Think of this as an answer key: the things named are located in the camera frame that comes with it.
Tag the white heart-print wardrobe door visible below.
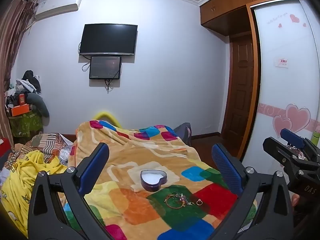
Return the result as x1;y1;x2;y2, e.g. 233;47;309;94
241;0;320;173

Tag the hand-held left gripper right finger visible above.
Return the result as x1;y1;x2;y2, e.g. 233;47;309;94
211;143;294;240

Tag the striped patterned quilt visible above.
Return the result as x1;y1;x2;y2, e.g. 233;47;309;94
5;132;75;165

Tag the yellow printed blanket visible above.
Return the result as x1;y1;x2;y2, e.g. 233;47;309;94
0;150;69;238

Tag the brown wooden door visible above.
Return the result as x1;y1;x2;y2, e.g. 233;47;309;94
221;34;254;153

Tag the white air conditioner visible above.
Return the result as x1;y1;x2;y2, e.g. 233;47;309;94
34;0;83;22

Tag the yellow foam ring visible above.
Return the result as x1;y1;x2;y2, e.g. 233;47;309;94
94;110;123;128

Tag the wooden overhead cabinet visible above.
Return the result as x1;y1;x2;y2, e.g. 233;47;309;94
199;0;302;34

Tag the striped brown curtain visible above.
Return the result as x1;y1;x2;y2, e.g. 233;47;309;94
0;0;38;145

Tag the orange box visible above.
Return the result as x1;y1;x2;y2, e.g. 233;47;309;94
11;104;32;117

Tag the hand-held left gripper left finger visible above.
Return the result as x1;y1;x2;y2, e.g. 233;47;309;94
27;142;110;240

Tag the pile of clothes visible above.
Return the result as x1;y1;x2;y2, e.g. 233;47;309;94
5;70;42;105

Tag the colourful checked blanket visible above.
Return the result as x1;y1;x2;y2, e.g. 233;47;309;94
60;120;258;240

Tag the braided gold bracelet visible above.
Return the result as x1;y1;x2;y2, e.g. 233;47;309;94
164;194;187;208

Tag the grey pillow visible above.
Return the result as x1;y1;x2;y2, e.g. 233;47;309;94
26;92;50;118

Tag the black wall television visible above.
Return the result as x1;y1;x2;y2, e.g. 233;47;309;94
79;24;138;56

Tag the person's right hand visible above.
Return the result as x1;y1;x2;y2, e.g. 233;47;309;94
291;193;304;208

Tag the grey backpack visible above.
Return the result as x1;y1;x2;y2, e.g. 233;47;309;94
174;122;192;145

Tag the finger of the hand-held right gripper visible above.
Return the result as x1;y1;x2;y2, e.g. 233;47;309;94
262;137;318;181
280;129;320;162

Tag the flat red box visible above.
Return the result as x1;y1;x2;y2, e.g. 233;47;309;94
0;137;12;155

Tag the multicoloured beaded bracelet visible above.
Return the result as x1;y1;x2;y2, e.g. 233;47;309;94
175;192;197;206

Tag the pink charm jewelry piece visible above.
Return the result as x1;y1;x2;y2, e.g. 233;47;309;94
287;144;307;160

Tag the purple heart-shaped tin box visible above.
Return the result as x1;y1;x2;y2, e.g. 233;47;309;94
140;169;168;193

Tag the black looped cable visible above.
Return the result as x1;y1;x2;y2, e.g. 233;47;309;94
82;56;92;72

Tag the small black wall monitor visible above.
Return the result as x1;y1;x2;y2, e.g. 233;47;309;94
89;56;122;80

